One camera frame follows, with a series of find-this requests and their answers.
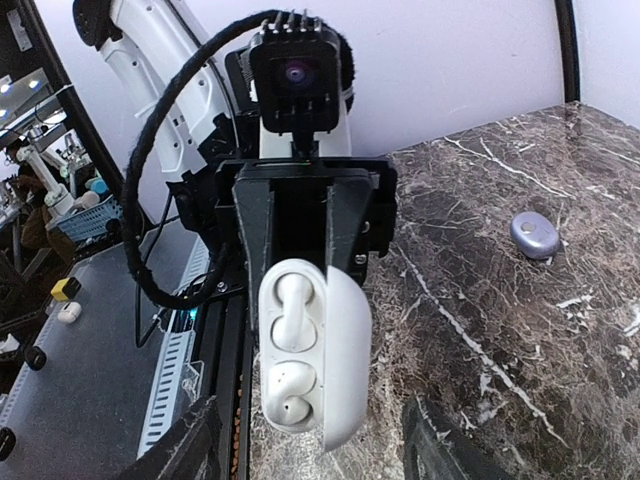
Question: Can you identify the white slotted cable duct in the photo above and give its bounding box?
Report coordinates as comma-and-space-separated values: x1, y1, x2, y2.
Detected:
135, 234, 211, 459

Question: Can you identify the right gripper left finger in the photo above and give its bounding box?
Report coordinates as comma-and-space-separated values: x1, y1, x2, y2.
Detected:
114, 396, 222, 480

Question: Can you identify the black front table rail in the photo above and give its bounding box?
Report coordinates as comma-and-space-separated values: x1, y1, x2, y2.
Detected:
198, 296, 254, 479

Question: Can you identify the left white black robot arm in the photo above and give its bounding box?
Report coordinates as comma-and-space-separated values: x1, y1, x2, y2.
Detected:
73, 1, 397, 310

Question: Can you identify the white charging case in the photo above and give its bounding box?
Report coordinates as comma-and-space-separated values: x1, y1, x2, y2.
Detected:
258, 258, 372, 452

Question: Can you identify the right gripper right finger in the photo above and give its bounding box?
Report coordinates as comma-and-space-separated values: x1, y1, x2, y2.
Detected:
402, 395, 500, 479

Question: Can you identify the white clip-on earbud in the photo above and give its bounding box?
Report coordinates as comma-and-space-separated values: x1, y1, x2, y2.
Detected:
271, 273, 316, 353

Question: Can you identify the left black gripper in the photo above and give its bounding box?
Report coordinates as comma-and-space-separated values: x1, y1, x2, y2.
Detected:
170, 157, 398, 320

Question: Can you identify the left black frame post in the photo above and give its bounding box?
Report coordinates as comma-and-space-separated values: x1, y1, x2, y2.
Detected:
554, 0, 581, 103

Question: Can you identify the purple blue charging case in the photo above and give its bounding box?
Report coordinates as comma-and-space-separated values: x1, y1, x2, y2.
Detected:
510, 211, 560, 260

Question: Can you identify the yellow black small block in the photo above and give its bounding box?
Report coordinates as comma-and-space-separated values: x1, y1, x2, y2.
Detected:
50, 277, 82, 302

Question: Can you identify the light blue plastic basket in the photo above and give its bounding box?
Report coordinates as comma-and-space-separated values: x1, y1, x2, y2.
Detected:
57, 195, 122, 243

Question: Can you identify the small white case off table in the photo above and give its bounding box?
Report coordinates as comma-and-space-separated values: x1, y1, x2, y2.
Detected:
57, 301, 82, 324

